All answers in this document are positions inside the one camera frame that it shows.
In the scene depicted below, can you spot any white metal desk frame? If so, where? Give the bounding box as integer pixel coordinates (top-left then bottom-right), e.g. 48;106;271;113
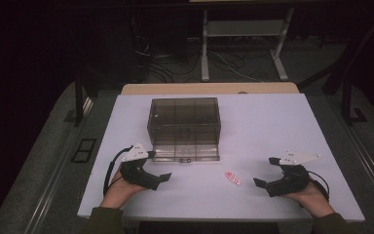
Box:
200;7;295;83

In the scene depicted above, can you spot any transparent smoky plastic compartment box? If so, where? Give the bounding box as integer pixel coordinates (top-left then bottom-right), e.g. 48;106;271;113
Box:
146;97;222;164

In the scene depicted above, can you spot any bundle of floor cables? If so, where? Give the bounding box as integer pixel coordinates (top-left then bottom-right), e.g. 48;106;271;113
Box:
131;16;265;84

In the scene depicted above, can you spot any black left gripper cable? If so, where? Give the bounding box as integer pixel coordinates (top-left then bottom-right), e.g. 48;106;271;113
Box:
102;146;134;197

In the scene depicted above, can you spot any black metal stand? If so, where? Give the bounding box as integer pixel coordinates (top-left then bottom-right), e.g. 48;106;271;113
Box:
296;9;374;127
63;71;94;128

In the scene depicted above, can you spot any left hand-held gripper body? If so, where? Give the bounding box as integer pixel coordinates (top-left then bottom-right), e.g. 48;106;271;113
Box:
120;142;152;185

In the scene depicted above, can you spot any metal floor rail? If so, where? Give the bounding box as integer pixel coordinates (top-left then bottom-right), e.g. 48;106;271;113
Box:
322;96;374;211
21;97;95;234

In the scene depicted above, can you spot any person's left hand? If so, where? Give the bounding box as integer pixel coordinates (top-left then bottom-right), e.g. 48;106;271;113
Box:
99;169;148;210

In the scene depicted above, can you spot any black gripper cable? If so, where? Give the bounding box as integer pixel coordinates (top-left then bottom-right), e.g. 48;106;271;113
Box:
307;170;331;202
102;146;134;197

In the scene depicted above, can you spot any small pink white packet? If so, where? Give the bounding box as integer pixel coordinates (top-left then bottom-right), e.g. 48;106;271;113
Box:
223;171;243;186

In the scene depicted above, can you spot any person's right hand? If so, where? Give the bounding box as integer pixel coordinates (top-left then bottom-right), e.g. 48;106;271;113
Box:
282;180;336;219

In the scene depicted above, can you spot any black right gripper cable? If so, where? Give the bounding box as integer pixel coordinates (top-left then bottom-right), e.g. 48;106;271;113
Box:
307;170;331;202

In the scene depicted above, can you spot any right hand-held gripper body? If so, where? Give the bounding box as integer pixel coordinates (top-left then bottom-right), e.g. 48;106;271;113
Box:
278;149;322;197

